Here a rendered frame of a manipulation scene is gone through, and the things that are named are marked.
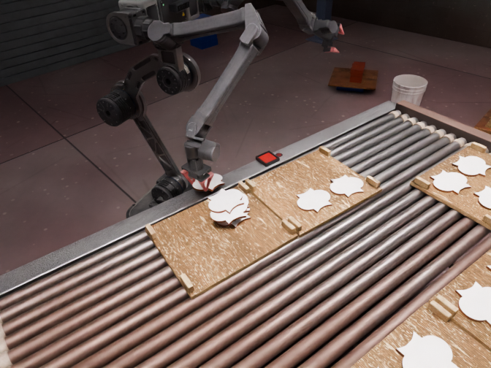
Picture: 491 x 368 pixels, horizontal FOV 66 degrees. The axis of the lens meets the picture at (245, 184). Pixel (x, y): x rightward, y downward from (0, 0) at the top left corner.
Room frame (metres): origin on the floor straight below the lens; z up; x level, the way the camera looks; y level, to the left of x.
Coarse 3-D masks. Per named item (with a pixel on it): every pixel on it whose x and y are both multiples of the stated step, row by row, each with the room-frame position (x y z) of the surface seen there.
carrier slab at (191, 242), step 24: (192, 216) 1.00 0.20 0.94; (264, 216) 0.98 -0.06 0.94; (168, 240) 0.89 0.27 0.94; (192, 240) 0.88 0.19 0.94; (216, 240) 0.88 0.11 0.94; (240, 240) 0.87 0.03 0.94; (264, 240) 0.86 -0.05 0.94; (288, 240) 0.86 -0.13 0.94; (168, 264) 0.79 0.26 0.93; (192, 264) 0.78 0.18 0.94; (216, 264) 0.77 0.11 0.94; (240, 264) 0.77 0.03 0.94
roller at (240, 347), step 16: (432, 208) 0.99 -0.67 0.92; (448, 208) 1.00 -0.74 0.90; (416, 224) 0.91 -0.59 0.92; (384, 240) 0.85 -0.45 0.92; (400, 240) 0.85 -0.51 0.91; (368, 256) 0.78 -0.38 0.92; (352, 272) 0.73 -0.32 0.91; (320, 288) 0.67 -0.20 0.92; (336, 288) 0.68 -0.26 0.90; (304, 304) 0.62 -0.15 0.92; (272, 320) 0.58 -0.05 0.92; (288, 320) 0.58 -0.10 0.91; (256, 336) 0.54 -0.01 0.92; (272, 336) 0.55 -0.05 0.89; (224, 352) 0.50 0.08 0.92; (240, 352) 0.50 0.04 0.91
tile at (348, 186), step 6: (330, 180) 1.16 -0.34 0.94; (336, 180) 1.15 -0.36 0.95; (342, 180) 1.15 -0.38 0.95; (348, 180) 1.14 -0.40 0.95; (354, 180) 1.14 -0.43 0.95; (360, 180) 1.14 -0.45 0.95; (330, 186) 1.11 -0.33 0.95; (336, 186) 1.11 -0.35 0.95; (342, 186) 1.11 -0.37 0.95; (348, 186) 1.11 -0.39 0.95; (354, 186) 1.11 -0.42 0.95; (360, 186) 1.10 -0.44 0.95; (336, 192) 1.08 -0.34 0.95; (342, 192) 1.08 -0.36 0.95; (348, 192) 1.07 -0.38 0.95; (354, 192) 1.07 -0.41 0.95; (360, 192) 1.08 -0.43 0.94; (348, 198) 1.05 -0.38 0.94
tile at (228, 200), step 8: (224, 192) 1.06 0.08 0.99; (232, 192) 1.06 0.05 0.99; (240, 192) 1.05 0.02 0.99; (216, 200) 1.02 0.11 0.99; (224, 200) 1.01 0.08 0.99; (232, 200) 1.01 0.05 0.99; (240, 200) 1.01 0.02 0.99; (216, 208) 0.97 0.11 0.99; (224, 208) 0.97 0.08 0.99; (232, 208) 0.97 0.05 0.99
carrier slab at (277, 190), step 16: (304, 160) 1.31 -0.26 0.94; (320, 160) 1.31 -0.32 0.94; (336, 160) 1.30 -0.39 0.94; (272, 176) 1.21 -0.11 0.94; (288, 176) 1.21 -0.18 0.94; (304, 176) 1.20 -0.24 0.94; (320, 176) 1.19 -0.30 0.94; (336, 176) 1.19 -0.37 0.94; (352, 176) 1.18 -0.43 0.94; (256, 192) 1.12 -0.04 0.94; (272, 192) 1.11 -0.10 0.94; (288, 192) 1.11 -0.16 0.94; (304, 192) 1.10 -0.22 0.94; (368, 192) 1.08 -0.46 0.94; (272, 208) 1.02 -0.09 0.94; (288, 208) 1.02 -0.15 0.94; (336, 208) 1.00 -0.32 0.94; (304, 224) 0.93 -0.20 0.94; (320, 224) 0.93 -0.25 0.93
